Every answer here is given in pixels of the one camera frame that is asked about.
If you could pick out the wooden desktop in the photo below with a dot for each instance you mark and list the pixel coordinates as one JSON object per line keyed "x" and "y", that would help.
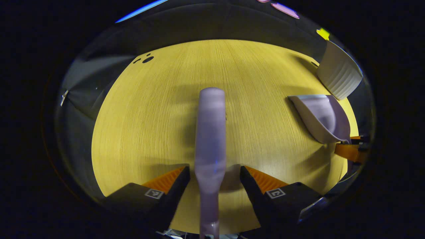
{"x": 149, "y": 116}

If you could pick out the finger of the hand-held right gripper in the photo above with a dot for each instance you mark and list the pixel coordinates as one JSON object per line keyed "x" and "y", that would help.
{"x": 347, "y": 151}

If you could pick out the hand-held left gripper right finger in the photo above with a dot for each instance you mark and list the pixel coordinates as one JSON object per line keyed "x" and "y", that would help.
{"x": 252, "y": 189}

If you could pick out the pink dustpan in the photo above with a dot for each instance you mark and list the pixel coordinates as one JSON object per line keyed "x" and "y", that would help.
{"x": 323, "y": 116}

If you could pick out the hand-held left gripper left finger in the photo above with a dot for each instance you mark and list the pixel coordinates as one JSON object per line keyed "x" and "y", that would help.
{"x": 177, "y": 189}

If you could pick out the pink small broom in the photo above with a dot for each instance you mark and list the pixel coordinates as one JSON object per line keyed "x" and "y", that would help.
{"x": 210, "y": 132}

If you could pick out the white ribbed garbage bin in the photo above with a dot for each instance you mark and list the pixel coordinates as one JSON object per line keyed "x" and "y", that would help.
{"x": 340, "y": 74}

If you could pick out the silver clip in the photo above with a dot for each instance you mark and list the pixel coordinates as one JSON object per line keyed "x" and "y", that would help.
{"x": 64, "y": 97}

